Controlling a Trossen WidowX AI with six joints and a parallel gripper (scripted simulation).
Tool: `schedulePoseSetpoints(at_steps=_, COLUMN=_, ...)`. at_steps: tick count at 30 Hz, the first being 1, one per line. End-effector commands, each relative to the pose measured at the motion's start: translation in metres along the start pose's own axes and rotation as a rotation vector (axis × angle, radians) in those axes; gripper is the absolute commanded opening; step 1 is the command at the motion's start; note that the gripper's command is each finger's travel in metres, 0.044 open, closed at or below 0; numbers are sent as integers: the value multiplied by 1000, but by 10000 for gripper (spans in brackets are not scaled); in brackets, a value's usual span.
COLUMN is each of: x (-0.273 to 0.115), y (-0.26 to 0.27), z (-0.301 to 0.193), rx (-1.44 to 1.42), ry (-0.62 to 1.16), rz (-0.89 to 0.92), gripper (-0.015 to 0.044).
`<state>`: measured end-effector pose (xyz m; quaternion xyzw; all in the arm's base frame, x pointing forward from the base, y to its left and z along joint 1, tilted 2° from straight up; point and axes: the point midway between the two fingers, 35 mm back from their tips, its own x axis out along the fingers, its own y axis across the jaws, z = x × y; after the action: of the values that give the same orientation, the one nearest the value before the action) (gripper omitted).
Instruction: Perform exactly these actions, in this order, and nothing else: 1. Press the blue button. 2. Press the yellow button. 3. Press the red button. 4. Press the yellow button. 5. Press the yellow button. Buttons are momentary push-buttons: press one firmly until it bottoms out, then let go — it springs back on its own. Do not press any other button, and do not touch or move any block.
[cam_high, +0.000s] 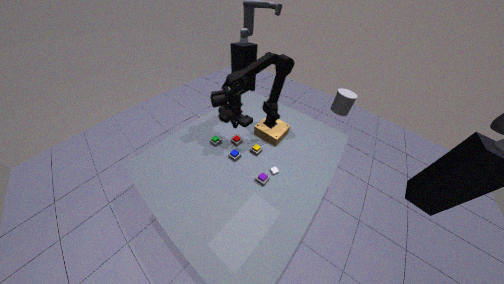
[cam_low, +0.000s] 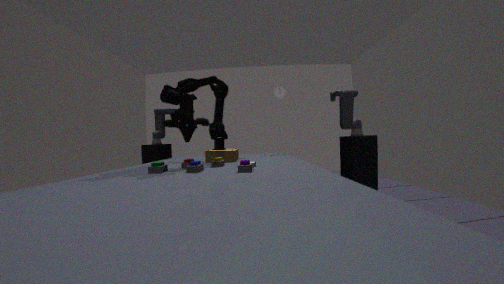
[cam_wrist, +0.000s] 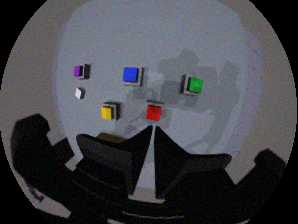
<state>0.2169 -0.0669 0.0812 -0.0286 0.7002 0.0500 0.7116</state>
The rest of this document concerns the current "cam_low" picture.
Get red button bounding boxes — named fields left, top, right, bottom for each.
left=182, top=159, right=194, bottom=168

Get green button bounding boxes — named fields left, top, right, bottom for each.
left=148, top=162, right=168, bottom=174

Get blue button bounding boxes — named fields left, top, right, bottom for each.
left=186, top=161, right=204, bottom=173

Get yellow button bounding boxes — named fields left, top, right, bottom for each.
left=211, top=157, right=225, bottom=167

